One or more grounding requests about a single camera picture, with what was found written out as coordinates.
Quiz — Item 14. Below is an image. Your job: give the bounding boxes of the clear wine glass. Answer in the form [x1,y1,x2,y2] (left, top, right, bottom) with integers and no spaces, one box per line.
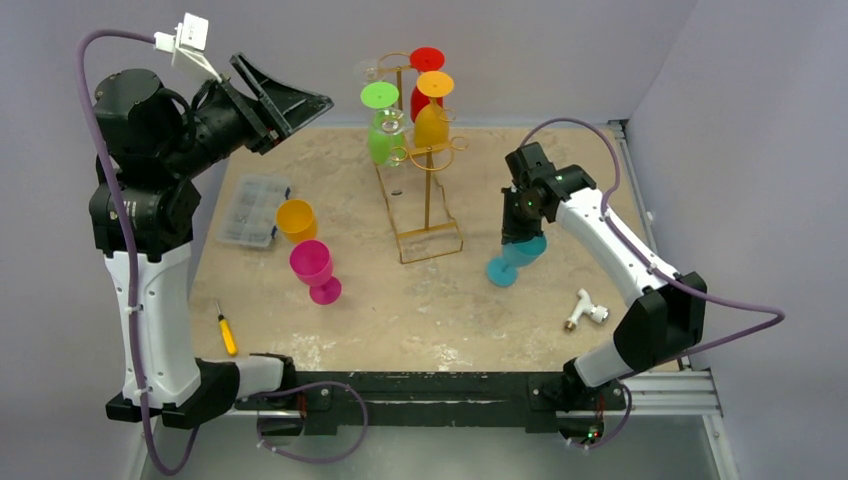
[354,59,384,85]
[370,107,412,136]

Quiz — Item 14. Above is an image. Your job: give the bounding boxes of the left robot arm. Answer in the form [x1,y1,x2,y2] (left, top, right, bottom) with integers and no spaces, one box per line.
[89,54,333,429]

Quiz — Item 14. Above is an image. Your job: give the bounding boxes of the gold wire glass rack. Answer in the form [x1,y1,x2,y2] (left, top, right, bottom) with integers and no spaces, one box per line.
[373,50,469,264]

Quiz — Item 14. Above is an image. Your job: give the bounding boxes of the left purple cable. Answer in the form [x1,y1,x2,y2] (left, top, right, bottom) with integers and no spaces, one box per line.
[74,29,200,477]

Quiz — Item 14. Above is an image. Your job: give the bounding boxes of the purple cable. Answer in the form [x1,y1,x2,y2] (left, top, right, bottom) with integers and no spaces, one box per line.
[519,117,787,382]
[74,29,200,477]

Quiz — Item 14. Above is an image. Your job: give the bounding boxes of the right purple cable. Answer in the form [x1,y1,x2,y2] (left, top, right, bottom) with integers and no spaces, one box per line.
[519,117,787,382]

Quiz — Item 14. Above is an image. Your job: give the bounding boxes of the yellow handled screwdriver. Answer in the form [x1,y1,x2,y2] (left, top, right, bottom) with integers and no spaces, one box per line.
[213,298,239,356]

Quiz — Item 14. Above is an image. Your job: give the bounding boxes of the green wine glass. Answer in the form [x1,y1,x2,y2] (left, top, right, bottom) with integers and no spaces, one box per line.
[360,81,408,165]

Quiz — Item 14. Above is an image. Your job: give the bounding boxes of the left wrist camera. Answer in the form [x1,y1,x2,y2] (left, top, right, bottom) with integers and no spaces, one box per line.
[154,12,221,83]

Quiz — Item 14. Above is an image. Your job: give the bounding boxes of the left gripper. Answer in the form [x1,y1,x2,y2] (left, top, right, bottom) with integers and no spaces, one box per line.
[161,52,331,178]

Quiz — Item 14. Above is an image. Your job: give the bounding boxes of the clear plastic organizer box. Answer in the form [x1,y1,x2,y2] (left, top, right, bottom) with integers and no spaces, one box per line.
[216,174,291,248]

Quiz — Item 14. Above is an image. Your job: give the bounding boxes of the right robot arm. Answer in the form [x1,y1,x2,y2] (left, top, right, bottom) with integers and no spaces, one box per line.
[486,142,707,409]

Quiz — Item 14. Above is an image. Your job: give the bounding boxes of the orange wine glass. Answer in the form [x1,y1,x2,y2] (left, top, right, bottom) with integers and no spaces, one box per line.
[412,70,454,147]
[275,199,317,244]

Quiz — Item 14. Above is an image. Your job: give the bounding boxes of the red wine glass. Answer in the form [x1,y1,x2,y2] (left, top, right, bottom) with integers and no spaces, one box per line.
[410,46,445,122]

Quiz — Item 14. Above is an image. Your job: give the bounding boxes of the white plastic pipe fitting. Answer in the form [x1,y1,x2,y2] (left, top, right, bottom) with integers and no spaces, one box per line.
[564,289,609,331]

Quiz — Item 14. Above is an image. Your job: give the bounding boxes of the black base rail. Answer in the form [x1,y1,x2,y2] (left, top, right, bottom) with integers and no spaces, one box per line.
[234,371,627,435]

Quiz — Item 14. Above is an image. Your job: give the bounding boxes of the pink wine glass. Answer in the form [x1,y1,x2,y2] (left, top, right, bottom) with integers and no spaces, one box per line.
[289,239,342,305]

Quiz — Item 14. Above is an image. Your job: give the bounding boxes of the blue wine glass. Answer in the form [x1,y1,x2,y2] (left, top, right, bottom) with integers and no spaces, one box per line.
[486,235,547,288]

